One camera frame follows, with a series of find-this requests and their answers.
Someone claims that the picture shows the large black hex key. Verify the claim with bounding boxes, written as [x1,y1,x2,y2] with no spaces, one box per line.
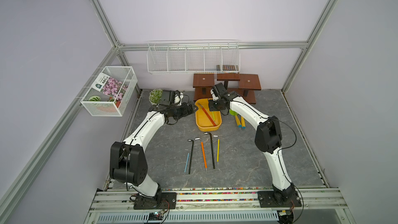
[204,132,216,170]

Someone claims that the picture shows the teal garden fork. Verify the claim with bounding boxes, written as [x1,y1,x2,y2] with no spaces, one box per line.
[240,116,246,129]

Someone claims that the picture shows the small black hex key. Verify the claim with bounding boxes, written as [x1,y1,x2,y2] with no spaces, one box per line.
[188,139,194,174]

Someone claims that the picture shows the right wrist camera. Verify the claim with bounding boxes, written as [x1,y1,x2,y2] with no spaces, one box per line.
[210,88,219,101]

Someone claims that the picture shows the yellow plastic storage box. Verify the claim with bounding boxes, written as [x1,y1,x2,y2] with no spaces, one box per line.
[195,99,222,132]

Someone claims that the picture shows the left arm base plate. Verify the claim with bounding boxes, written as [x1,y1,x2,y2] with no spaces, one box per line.
[133,192,177,210]

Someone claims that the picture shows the white potted green plant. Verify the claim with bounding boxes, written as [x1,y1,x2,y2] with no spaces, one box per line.
[149,89,163,105]

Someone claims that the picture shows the flower seed packet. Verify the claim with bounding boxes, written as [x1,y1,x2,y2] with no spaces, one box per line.
[91,73,128,101]

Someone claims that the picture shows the white wire side basket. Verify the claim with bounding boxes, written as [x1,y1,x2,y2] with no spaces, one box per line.
[80,66,137,117]

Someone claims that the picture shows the long white wire basket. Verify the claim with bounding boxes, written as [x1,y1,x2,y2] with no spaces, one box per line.
[147,39,240,74]

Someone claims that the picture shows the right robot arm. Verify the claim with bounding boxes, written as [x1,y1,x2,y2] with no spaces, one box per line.
[209,83,296,205]

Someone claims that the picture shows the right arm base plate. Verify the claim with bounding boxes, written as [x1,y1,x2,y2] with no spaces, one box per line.
[258,190,303,208]

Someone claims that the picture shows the brown wooden stand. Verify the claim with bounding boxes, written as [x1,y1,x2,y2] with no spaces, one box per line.
[193,73,262,104]

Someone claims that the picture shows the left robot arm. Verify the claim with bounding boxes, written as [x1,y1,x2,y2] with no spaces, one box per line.
[109,101,198,198]

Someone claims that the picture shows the yellow hex key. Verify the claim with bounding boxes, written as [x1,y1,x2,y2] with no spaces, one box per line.
[214,135,220,164]

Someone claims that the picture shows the red hex key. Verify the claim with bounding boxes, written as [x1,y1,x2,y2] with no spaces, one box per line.
[198,103,216,126]

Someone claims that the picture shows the green garden trowel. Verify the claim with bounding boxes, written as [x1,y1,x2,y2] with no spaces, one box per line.
[229,110,242,128]

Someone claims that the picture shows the aluminium mounting rail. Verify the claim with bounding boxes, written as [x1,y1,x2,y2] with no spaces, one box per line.
[84,187,355,224]

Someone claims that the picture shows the orange hex key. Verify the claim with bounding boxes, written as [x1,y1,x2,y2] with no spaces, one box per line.
[195,138,208,172]

